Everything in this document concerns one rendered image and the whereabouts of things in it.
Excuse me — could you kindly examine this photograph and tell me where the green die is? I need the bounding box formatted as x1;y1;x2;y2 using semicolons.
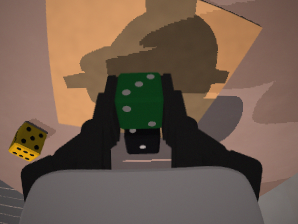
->
115;72;164;129

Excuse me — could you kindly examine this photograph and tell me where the orange flat mat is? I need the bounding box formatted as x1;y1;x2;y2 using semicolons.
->
46;0;262;127

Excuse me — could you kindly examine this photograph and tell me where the yellow die with black pips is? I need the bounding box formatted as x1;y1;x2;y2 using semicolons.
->
9;122;47;162

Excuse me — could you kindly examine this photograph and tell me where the black die with white pips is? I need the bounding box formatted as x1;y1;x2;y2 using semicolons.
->
124;128;161;154

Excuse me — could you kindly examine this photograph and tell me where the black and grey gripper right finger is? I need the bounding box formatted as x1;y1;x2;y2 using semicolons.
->
161;73;263;200

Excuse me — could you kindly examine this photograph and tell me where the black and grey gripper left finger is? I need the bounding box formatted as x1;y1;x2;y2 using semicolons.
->
21;75;121;202

